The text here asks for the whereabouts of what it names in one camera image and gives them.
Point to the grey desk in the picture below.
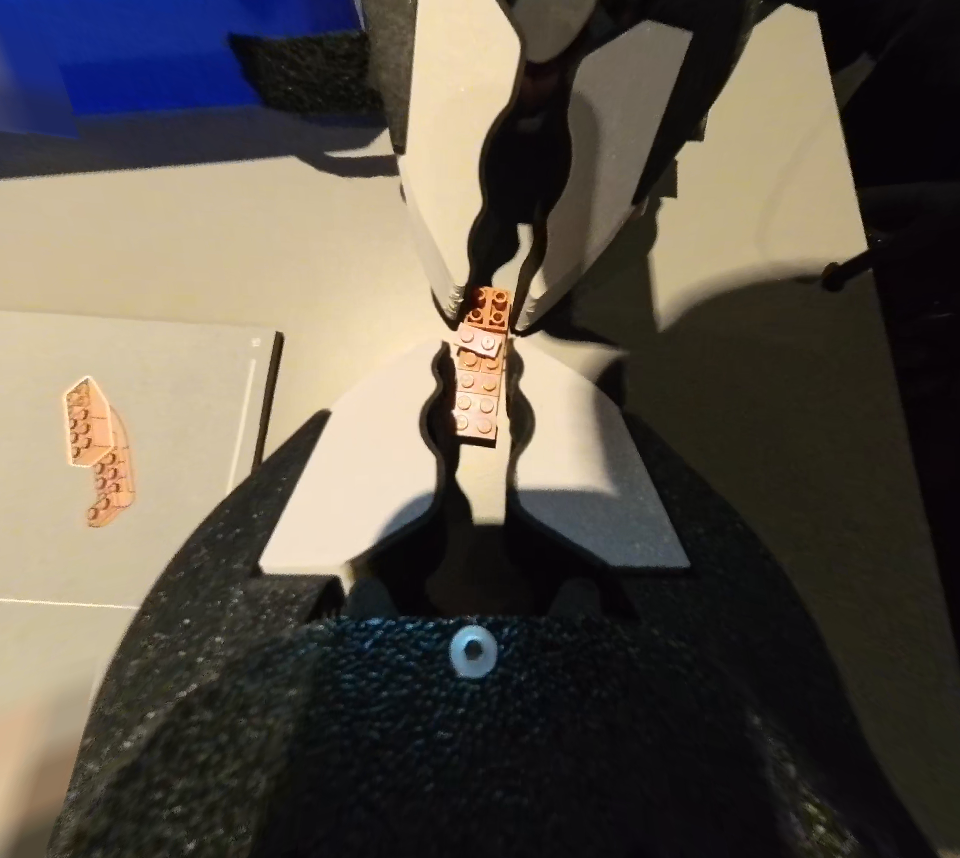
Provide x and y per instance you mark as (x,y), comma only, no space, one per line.
(225,220)

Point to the orange brick assembly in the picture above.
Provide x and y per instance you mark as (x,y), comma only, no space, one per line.
(476,400)

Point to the white instruction booklet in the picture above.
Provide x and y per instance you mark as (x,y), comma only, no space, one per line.
(187,423)

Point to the small orange brick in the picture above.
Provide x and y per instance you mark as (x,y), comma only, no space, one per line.
(491,306)

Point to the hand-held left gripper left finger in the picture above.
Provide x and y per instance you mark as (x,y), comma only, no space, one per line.
(360,483)

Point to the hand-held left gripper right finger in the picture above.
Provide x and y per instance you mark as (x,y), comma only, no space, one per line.
(600,498)

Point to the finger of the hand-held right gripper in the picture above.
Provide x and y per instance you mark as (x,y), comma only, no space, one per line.
(450,122)
(622,122)

